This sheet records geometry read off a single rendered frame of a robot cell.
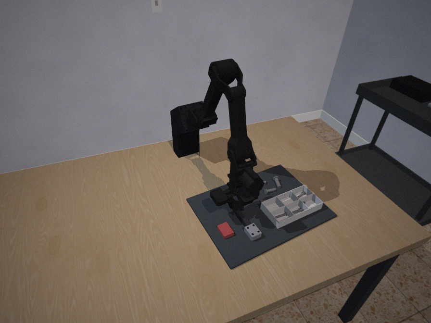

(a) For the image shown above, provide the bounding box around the white mounting block with four holes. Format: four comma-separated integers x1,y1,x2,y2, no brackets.
244,223,262,241

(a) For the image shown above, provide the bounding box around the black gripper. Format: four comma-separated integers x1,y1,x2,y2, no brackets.
210,174,242,209

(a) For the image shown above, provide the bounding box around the grey flat bar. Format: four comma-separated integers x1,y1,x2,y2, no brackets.
236,210,251,227

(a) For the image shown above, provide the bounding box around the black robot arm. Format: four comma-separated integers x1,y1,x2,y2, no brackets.
185,59,264,206

